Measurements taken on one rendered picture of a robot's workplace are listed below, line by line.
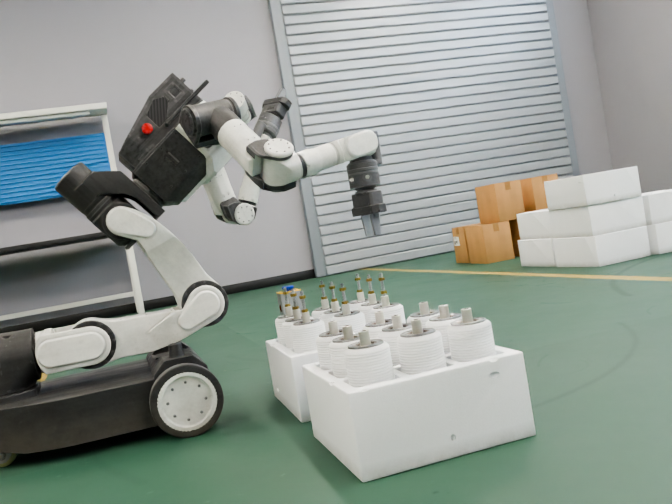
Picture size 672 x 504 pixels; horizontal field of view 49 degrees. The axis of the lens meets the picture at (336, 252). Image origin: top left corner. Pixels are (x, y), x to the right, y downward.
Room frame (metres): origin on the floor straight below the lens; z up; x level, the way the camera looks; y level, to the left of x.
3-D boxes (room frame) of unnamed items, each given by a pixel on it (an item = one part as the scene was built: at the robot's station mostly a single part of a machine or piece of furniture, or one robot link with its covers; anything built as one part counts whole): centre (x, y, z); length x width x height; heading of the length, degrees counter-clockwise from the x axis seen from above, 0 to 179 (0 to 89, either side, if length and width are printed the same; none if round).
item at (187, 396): (2.00, 0.47, 0.10); 0.20 x 0.05 x 0.20; 107
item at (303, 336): (2.02, 0.11, 0.16); 0.10 x 0.10 x 0.18
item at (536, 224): (4.86, -1.50, 0.27); 0.39 x 0.39 x 0.18; 19
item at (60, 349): (2.18, 0.81, 0.28); 0.21 x 0.20 x 0.13; 107
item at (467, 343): (1.57, -0.26, 0.16); 0.10 x 0.10 x 0.18
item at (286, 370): (2.17, 0.03, 0.09); 0.39 x 0.39 x 0.18; 15
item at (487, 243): (5.79, -1.21, 0.15); 0.30 x 0.24 x 0.30; 16
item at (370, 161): (2.10, -0.12, 0.69); 0.11 x 0.11 x 0.11; 32
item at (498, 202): (5.83, -1.35, 0.45); 0.30 x 0.24 x 0.30; 19
